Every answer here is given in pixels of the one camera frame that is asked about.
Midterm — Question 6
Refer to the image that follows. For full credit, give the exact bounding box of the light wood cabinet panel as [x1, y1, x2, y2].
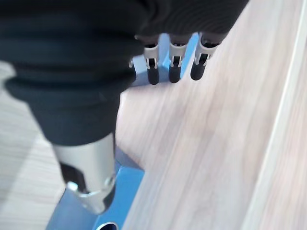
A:
[115, 0, 307, 230]

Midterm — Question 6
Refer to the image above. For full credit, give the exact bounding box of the white cabinet edge strip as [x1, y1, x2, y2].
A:
[242, 0, 307, 230]

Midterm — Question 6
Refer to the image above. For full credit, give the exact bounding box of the right robot hand, black cloth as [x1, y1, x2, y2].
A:
[0, 0, 250, 215]

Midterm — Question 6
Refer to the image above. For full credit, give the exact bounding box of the blue file folder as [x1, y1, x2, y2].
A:
[45, 32, 201, 230]

